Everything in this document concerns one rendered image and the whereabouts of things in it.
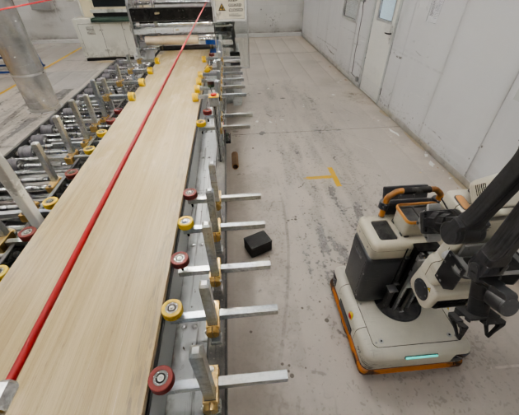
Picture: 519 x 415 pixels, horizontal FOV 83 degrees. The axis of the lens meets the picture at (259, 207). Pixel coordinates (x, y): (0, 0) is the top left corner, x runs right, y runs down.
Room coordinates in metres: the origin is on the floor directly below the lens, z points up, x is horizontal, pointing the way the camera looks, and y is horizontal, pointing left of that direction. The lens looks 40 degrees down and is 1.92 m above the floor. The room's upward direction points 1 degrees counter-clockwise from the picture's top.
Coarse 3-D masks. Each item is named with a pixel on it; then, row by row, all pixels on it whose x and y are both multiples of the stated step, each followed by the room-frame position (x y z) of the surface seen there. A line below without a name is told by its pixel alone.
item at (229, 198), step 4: (204, 196) 1.39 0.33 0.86; (224, 196) 1.38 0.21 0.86; (228, 196) 1.38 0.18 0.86; (232, 196) 1.38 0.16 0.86; (236, 196) 1.38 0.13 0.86; (240, 196) 1.38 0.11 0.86; (244, 196) 1.38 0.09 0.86; (248, 196) 1.38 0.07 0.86; (252, 196) 1.38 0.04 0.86; (256, 196) 1.38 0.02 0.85; (260, 196) 1.39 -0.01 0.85; (188, 200) 1.35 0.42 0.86; (192, 200) 1.35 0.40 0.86; (196, 200) 1.35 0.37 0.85; (200, 200) 1.36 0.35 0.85; (204, 200) 1.36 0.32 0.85; (224, 200) 1.37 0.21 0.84; (228, 200) 1.37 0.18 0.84; (232, 200) 1.37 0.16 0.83; (236, 200) 1.37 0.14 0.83; (240, 200) 1.38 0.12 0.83
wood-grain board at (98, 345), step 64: (192, 64) 4.24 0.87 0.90; (128, 128) 2.26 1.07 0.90; (192, 128) 2.24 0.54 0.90; (64, 192) 1.39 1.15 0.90; (128, 192) 1.38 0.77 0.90; (64, 256) 0.89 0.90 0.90; (128, 256) 0.89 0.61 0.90; (0, 320) 0.58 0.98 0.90; (64, 320) 0.58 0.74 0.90; (128, 320) 0.57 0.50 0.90; (64, 384) 0.36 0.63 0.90; (128, 384) 0.36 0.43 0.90
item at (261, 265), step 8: (224, 264) 0.90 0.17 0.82; (232, 264) 0.89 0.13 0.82; (240, 264) 0.89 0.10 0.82; (248, 264) 0.89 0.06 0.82; (256, 264) 0.89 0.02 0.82; (264, 264) 0.89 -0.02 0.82; (184, 272) 0.86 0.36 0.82; (192, 272) 0.86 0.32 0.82; (200, 272) 0.86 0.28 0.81; (208, 272) 0.86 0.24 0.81; (224, 272) 0.87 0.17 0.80; (232, 272) 0.87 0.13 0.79
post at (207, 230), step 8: (208, 224) 0.84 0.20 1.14; (208, 232) 0.82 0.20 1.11; (208, 240) 0.82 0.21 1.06; (208, 248) 0.82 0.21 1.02; (208, 256) 0.82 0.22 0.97; (216, 256) 0.85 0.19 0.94; (208, 264) 0.82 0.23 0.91; (216, 264) 0.82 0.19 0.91; (216, 272) 0.82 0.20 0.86; (216, 288) 0.82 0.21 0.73
